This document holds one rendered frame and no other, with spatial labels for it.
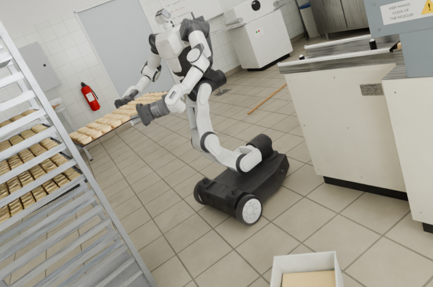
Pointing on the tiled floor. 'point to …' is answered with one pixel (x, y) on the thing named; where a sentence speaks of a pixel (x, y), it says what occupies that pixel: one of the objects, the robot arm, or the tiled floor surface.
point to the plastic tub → (307, 270)
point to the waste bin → (308, 20)
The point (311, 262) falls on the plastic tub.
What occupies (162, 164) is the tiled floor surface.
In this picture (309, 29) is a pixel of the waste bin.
